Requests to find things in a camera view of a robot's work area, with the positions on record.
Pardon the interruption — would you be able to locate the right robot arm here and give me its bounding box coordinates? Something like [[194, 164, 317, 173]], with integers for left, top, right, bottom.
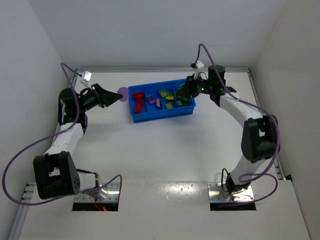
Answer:
[[176, 61, 277, 194]]

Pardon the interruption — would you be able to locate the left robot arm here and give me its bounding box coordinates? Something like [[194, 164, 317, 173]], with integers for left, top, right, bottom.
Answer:
[[33, 83, 129, 200]]

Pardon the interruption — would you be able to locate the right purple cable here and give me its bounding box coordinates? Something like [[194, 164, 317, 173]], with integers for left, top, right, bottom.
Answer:
[[196, 43, 280, 207]]

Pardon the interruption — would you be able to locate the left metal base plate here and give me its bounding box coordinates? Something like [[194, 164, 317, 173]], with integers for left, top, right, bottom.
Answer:
[[73, 182, 120, 204]]

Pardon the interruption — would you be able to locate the lime green long lego brick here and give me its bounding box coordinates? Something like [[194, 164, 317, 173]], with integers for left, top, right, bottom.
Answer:
[[165, 103, 173, 109]]

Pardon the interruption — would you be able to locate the blue divided plastic bin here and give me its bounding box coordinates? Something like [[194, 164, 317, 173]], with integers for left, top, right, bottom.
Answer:
[[128, 79, 196, 123]]

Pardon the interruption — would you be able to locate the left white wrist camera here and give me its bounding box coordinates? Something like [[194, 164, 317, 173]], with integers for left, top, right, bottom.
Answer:
[[80, 71, 92, 89]]

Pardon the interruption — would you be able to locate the purple round lego brick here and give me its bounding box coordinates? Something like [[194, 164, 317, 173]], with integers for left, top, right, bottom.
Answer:
[[117, 87, 129, 102]]

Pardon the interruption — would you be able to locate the red curved lego brick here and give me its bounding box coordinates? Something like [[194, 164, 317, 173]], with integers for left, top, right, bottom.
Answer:
[[132, 92, 144, 99]]

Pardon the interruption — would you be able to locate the purple printed lego brick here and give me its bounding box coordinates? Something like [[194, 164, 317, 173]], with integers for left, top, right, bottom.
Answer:
[[146, 95, 156, 105]]

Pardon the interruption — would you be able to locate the lime green small lego brick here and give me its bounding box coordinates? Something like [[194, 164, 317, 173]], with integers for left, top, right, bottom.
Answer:
[[159, 90, 167, 98]]

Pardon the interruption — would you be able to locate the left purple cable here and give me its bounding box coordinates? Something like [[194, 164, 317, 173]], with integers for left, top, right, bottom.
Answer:
[[1, 62, 123, 206]]

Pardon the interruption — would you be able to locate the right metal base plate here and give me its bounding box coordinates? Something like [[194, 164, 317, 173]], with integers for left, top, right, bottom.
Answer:
[[207, 182, 255, 204]]

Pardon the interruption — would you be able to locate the metal base plate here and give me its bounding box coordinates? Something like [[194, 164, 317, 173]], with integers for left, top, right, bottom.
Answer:
[[73, 182, 120, 204], [207, 182, 255, 204]]

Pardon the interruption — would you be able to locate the purple cable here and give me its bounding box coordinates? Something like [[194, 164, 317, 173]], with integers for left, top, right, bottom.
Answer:
[[196, 43, 280, 207], [1, 62, 123, 206]]

